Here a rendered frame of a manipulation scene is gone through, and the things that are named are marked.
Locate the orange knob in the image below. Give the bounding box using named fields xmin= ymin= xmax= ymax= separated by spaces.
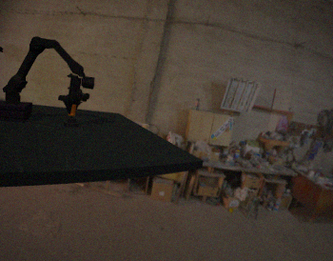
xmin=69 ymin=104 xmax=76 ymax=115

